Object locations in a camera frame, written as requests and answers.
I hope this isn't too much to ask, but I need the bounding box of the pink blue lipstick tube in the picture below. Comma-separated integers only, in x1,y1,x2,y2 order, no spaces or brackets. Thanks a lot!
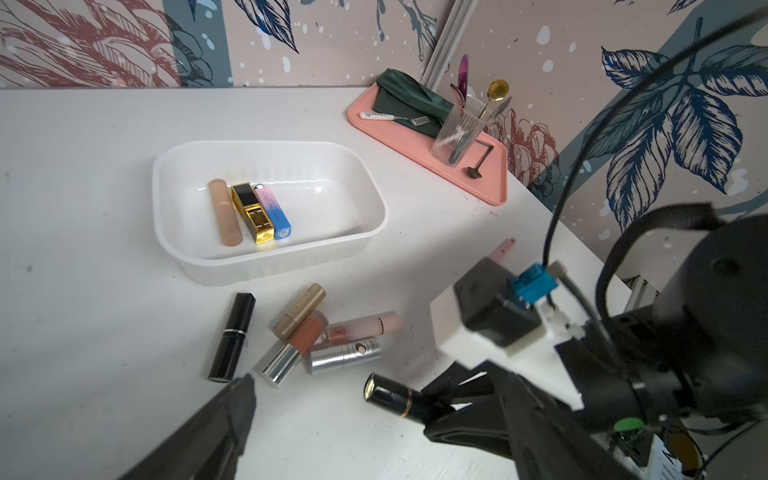
255,184,292,240

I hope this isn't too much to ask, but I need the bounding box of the black spoon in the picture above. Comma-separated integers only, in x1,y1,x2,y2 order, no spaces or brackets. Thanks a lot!
466,142,494,179

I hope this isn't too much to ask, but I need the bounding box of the purple utensil in cup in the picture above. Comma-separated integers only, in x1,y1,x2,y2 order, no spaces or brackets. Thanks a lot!
450,54,469,107

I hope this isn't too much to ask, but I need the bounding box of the pink rectangular tray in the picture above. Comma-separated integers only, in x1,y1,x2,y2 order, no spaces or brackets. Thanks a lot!
347,84,508,206

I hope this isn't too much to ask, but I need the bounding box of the beige lipstick tube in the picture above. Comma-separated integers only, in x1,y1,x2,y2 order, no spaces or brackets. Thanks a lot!
208,179,243,247

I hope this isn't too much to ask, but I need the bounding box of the black gold-band lipstick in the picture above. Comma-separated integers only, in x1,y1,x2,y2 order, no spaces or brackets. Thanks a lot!
363,374,455,425

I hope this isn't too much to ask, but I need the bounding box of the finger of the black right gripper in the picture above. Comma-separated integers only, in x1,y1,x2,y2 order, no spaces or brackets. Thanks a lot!
421,362,496,404
424,398,513,459

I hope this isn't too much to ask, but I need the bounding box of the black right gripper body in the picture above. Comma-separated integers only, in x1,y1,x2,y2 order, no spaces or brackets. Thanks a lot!
480,361,636,479

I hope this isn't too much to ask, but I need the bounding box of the silver coral lip gloss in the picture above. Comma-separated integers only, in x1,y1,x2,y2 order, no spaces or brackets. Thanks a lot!
255,310,328,389

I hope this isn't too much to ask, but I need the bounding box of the white plastic storage box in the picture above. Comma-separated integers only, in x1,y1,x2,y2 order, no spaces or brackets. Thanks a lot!
152,141,388,286

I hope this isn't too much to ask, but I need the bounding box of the tan cap lip gloss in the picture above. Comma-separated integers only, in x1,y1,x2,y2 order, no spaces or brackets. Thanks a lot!
272,283,326,342

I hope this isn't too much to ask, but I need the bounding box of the fork with pink handle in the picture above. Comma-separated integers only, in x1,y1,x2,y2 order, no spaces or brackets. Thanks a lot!
488,237,516,264

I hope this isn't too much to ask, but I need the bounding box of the gold black lipstick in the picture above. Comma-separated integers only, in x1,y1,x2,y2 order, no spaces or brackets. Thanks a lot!
230,183,275,244

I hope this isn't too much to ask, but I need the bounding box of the pink clear lip gloss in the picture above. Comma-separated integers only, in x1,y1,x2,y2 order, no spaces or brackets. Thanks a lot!
313,312,405,350

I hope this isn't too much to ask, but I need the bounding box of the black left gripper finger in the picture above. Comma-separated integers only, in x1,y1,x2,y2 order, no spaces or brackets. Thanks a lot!
122,375,257,479

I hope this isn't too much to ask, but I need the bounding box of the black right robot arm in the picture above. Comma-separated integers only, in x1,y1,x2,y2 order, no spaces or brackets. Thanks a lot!
414,204,767,479

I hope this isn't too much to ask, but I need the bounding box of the silver lipstick tube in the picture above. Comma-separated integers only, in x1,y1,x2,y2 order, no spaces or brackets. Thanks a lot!
309,338,383,376

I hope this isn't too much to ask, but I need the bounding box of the gold spoon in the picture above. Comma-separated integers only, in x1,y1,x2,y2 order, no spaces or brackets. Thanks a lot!
478,79,509,119

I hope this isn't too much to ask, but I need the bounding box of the clear plastic cup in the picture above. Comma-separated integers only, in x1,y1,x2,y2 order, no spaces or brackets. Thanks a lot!
429,97,487,167

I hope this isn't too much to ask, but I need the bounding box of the dark green folded cloth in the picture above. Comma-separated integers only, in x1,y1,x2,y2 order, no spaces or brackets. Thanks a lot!
374,69,454,122

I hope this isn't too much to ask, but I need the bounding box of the white handle utensil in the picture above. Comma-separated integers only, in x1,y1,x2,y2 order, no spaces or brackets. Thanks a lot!
358,112,430,127

